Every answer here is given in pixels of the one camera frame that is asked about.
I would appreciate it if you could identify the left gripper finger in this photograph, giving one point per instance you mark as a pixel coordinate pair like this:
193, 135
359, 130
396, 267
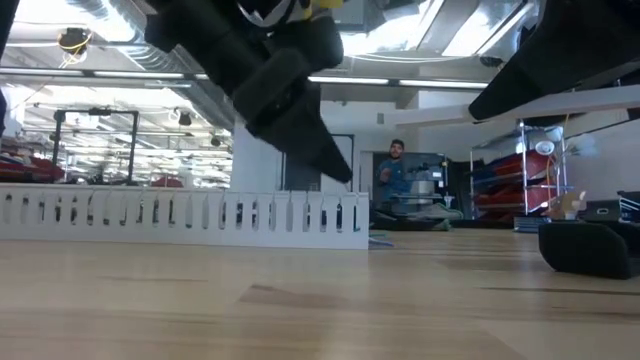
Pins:
320, 125
300, 150

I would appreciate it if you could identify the black background station frame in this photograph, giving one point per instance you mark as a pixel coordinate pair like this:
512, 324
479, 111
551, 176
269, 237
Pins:
95, 112
283, 175

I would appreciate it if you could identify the person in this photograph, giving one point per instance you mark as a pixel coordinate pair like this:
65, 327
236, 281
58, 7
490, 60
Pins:
395, 172

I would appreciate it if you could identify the white duct cover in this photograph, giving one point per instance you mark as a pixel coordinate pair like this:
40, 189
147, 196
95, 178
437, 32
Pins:
450, 116

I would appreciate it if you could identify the small grey wall vent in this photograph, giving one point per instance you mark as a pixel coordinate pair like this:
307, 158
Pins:
380, 118

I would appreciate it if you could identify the white slotted wiring duct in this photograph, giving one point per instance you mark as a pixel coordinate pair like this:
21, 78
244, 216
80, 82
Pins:
200, 215

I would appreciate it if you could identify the silver ventilation duct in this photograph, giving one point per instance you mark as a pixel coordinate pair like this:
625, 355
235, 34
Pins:
165, 55

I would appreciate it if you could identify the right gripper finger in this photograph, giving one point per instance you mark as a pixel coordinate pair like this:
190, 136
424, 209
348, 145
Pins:
525, 85
545, 121

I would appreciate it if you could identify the small black rounded block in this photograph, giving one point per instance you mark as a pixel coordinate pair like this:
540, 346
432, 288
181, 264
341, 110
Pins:
585, 250

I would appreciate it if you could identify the white round lamp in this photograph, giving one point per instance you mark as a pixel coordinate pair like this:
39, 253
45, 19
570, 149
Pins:
545, 147

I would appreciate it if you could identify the red storage bin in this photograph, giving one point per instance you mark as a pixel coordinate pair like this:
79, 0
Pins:
515, 195
520, 165

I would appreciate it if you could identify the black ceiling camera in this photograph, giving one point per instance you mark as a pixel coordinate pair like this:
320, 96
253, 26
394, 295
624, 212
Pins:
491, 61

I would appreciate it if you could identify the long ceiling strip light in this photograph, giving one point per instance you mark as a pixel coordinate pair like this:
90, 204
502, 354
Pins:
400, 81

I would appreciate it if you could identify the grey metal machine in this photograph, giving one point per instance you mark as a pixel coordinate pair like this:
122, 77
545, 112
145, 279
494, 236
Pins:
425, 187

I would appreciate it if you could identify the black ceiling spotlight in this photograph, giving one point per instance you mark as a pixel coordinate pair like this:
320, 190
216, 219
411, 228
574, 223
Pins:
185, 119
215, 141

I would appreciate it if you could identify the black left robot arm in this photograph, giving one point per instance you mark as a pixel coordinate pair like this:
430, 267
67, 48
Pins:
210, 25

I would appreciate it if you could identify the metal shelf rack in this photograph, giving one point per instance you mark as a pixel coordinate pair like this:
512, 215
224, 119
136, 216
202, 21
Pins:
524, 165

